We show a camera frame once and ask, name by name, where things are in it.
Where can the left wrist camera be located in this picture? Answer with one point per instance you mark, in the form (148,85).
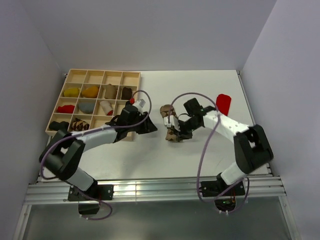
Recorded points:
(139,104)

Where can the white red-tipped rolled sock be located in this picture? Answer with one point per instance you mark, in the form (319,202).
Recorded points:
(106,107)

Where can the brown argyle sock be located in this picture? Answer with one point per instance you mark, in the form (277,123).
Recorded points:
(172,134)

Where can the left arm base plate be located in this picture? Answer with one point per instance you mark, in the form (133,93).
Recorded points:
(100,192)

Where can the dark brown rolled sock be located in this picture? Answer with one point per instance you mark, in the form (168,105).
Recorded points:
(126,93)

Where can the tan rolled sock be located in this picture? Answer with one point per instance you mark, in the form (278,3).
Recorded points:
(110,92)

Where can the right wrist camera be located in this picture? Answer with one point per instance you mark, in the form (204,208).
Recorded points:
(171,122)

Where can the argyle rolled sock in tray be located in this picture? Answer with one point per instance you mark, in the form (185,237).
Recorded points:
(79,125)

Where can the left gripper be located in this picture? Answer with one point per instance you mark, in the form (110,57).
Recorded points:
(148,126)

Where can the black rolled sock in tray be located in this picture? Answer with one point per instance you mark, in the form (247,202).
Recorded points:
(56,126)

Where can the yellow rolled sock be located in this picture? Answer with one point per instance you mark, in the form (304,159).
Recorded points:
(71,92)

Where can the wooden compartment tray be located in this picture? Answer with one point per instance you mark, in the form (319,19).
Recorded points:
(85,78)

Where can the red rolled sock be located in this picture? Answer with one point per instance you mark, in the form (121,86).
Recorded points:
(65,109)

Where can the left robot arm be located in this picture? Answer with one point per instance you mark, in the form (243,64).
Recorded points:
(63,154)

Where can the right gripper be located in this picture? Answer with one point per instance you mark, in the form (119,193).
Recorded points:
(183,135)

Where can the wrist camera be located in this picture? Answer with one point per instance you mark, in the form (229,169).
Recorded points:
(139,104)
(171,122)

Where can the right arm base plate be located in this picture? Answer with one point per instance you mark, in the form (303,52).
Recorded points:
(215,187)

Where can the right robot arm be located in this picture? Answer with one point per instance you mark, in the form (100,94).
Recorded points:
(251,146)

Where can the grey rolled sock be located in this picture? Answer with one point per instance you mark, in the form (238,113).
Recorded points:
(86,107)

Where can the flat red Santa sock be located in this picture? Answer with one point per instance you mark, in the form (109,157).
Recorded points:
(223,103)

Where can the orange rolled sock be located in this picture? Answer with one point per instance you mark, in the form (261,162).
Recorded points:
(90,92)

